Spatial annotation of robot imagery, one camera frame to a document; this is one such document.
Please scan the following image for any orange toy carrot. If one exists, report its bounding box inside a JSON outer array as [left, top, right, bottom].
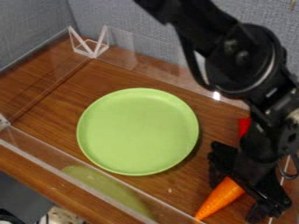
[[195, 177, 245, 221]]

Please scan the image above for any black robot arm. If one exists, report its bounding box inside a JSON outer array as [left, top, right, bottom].
[[134, 0, 299, 224]]

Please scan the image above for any red plastic block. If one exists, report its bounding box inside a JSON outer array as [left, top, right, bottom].
[[238, 118, 251, 137]]

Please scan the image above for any clear acrylic corner bracket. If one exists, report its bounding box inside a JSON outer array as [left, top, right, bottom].
[[69, 25, 110, 59]]

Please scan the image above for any green round plate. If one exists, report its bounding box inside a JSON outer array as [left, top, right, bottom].
[[77, 88, 201, 176]]

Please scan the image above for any black cable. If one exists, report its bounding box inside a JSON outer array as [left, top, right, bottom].
[[278, 152, 299, 180]]

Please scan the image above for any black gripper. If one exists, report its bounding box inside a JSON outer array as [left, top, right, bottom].
[[207, 142, 293, 224]]

